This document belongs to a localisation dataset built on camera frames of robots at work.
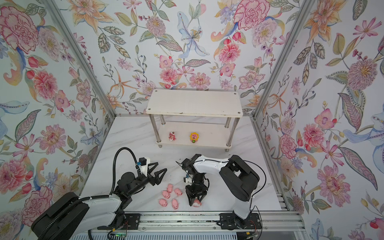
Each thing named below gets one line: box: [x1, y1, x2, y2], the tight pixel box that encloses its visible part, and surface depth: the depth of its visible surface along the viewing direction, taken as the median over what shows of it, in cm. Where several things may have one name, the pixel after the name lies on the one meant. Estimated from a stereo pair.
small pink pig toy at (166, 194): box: [162, 190, 171, 199], surface depth 83 cm
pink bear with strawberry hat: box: [168, 131, 177, 141], surface depth 98 cm
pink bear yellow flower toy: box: [189, 132, 200, 144], surface depth 97 cm
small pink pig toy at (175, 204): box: [171, 198, 179, 210], surface depth 80 cm
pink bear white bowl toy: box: [192, 199, 202, 208], surface depth 76 cm
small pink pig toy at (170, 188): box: [167, 183, 174, 193], surface depth 85 cm
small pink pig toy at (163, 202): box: [158, 198, 168, 207], surface depth 80 cm
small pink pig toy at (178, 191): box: [174, 188, 183, 196], surface depth 84 cm
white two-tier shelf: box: [145, 89, 243, 152], surface depth 97 cm
